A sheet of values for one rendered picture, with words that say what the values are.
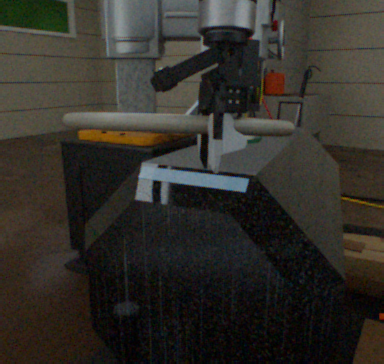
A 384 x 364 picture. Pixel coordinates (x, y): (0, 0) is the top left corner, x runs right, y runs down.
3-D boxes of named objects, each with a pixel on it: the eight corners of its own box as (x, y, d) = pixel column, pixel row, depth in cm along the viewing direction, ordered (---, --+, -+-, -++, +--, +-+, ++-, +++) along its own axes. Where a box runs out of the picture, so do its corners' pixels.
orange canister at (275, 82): (259, 97, 452) (260, 69, 443) (274, 96, 492) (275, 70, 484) (277, 98, 440) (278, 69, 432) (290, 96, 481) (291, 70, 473)
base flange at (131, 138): (74, 139, 197) (73, 130, 196) (130, 128, 239) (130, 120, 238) (150, 146, 175) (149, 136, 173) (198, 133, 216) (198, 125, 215)
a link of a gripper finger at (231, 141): (251, 172, 56) (249, 112, 57) (213, 171, 55) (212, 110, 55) (243, 173, 59) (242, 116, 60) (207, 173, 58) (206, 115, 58)
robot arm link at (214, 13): (208, -7, 52) (191, 11, 61) (206, 29, 52) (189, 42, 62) (266, 1, 54) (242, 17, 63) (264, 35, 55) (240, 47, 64)
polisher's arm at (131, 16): (95, 39, 177) (92, -18, 170) (108, 45, 210) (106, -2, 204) (249, 39, 179) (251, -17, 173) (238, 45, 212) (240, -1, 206)
